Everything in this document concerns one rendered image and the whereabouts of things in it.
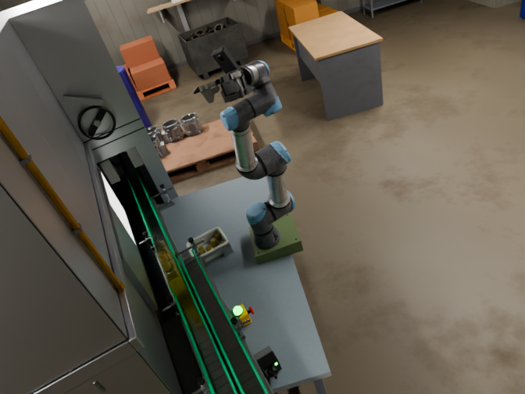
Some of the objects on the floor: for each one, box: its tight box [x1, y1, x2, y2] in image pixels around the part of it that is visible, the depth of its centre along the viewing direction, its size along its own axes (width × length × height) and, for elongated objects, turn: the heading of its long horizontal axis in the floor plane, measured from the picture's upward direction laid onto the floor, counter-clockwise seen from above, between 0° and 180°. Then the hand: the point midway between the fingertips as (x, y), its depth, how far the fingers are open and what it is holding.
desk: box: [288, 11, 384, 121], centre depth 505 cm, size 76×148×79 cm, turn 26°
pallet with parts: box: [146, 113, 259, 183], centre depth 475 cm, size 138×96×39 cm
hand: (212, 83), depth 113 cm, fingers open, 14 cm apart
